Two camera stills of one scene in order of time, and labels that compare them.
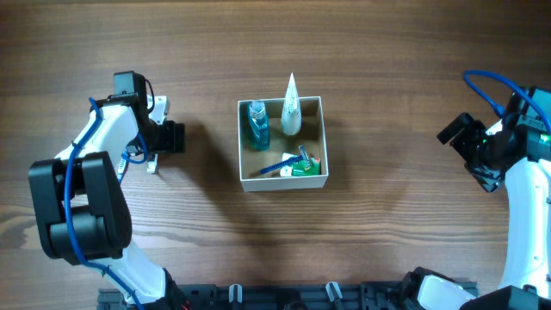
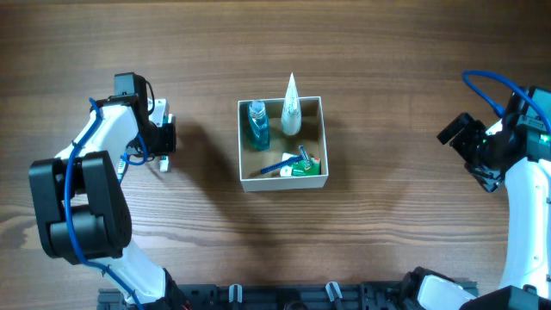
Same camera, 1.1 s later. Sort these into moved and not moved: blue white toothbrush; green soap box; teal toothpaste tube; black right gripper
Moved: teal toothpaste tube
Not moved: green soap box; blue white toothbrush; black right gripper
